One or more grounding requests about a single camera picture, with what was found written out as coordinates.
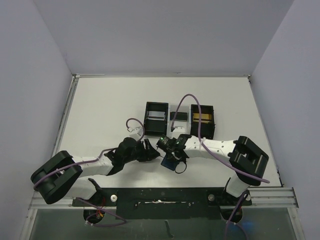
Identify blue leather card holder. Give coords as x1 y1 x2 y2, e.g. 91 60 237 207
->
160 155 179 172

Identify black white card tray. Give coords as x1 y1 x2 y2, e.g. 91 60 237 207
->
143 101 215 140

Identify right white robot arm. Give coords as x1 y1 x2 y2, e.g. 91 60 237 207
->
156 134 270 198

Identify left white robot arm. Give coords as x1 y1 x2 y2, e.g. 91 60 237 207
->
30 137 161 205

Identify silver credit card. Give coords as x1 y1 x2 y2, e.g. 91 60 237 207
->
147 111 166 121

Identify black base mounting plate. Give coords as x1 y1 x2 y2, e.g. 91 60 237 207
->
89 187 239 220

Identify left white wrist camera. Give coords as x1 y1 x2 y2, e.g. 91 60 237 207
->
127 126 144 142

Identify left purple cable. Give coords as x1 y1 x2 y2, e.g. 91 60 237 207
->
32 117 146 227

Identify aluminium frame rail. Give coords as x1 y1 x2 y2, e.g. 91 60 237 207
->
249 187 299 208

